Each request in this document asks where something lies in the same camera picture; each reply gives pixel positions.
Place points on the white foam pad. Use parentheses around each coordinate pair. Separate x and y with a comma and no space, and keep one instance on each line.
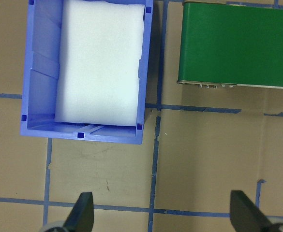
(100,62)

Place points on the blue plastic storage bin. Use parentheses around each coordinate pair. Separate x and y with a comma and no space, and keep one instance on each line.
(42,48)

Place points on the green conveyor belt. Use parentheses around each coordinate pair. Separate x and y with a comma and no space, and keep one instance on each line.
(240,43)

